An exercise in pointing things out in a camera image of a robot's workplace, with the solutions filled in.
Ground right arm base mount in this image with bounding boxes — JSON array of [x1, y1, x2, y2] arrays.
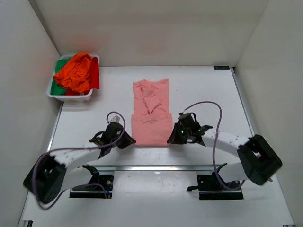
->
[[185, 165, 244, 201]]

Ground pink t shirt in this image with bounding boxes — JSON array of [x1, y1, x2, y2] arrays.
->
[[131, 79, 173, 147]]

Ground blue table label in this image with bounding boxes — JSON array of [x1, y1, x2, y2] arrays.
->
[[213, 66, 230, 70]]

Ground orange t shirt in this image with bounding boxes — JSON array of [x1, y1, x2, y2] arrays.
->
[[53, 52, 92, 93]]

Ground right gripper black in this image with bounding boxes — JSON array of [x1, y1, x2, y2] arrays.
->
[[167, 123, 191, 145]]

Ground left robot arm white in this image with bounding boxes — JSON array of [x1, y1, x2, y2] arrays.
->
[[23, 122, 136, 204]]

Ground red t shirt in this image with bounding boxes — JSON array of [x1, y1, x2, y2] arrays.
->
[[65, 57, 100, 96]]

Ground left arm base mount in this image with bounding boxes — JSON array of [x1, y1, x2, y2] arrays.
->
[[69, 165, 114, 199]]

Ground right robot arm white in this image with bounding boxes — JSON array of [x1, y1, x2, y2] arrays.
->
[[167, 113, 283, 190]]

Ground green t shirt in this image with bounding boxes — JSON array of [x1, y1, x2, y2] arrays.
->
[[50, 58, 71, 96]]

